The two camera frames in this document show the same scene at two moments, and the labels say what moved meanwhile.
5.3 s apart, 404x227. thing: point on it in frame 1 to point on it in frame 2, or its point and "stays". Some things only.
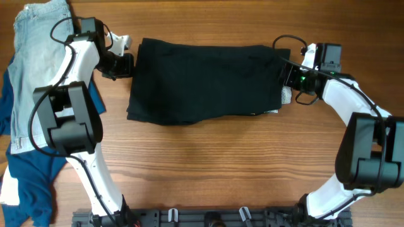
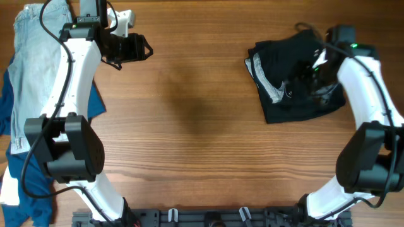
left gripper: (128, 70) to (137, 49)
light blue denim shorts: (40, 38) stays
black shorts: (175, 81) to (277, 69)
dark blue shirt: (35, 171) stays
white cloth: (9, 192) stays
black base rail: (210, 217) stays
